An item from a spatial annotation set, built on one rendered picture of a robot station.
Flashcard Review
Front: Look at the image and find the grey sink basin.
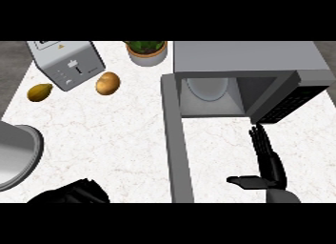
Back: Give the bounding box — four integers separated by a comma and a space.
0, 116, 46, 193

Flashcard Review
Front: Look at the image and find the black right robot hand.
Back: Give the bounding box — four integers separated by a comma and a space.
226, 124, 289, 192

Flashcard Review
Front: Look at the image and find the grey microwave door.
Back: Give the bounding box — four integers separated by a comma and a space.
160, 72, 197, 204

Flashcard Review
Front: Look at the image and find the grey toaster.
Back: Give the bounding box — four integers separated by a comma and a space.
26, 40, 108, 92

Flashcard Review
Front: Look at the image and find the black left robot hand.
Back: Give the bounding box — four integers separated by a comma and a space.
26, 177, 111, 204

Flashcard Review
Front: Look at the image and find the white microwave turntable plate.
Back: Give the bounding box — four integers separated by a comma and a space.
185, 77, 230, 103

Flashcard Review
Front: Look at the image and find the brown potato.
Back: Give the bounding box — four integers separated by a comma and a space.
95, 71, 123, 96

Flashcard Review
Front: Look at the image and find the grey microwave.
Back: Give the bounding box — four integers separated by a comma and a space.
173, 40, 336, 125

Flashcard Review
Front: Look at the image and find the potted green plant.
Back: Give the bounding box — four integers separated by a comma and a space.
123, 40, 169, 68

